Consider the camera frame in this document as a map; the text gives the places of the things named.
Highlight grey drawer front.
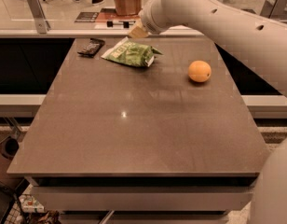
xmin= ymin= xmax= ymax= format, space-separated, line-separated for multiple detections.
xmin=32 ymin=187 xmax=253 ymax=211

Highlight dark rxbar chocolate bar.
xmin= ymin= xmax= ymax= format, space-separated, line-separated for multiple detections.
xmin=78 ymin=38 xmax=105 ymax=58

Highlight green jalapeno chip bag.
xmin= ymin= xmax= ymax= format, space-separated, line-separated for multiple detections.
xmin=102 ymin=37 xmax=162 ymax=67

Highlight orange fruit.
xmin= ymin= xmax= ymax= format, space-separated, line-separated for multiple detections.
xmin=188 ymin=61 xmax=212 ymax=83

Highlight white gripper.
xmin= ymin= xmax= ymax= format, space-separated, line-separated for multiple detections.
xmin=128 ymin=0 xmax=169 ymax=38

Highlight right metal glass bracket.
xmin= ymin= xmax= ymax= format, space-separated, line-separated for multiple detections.
xmin=262 ymin=0 xmax=287 ymax=19

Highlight metal glass bracket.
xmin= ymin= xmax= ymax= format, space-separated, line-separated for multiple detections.
xmin=27 ymin=0 xmax=50 ymax=34
xmin=262 ymin=0 xmax=287 ymax=19

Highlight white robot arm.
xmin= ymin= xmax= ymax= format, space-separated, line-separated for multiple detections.
xmin=129 ymin=0 xmax=287 ymax=224

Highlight black round bin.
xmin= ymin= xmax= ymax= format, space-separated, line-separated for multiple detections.
xmin=0 ymin=137 xmax=19 ymax=160

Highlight wire basket with packages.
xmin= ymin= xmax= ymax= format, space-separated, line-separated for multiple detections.
xmin=0 ymin=194 xmax=62 ymax=224

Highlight left metal glass bracket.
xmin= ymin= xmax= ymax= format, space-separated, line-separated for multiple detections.
xmin=27 ymin=0 xmax=50 ymax=34

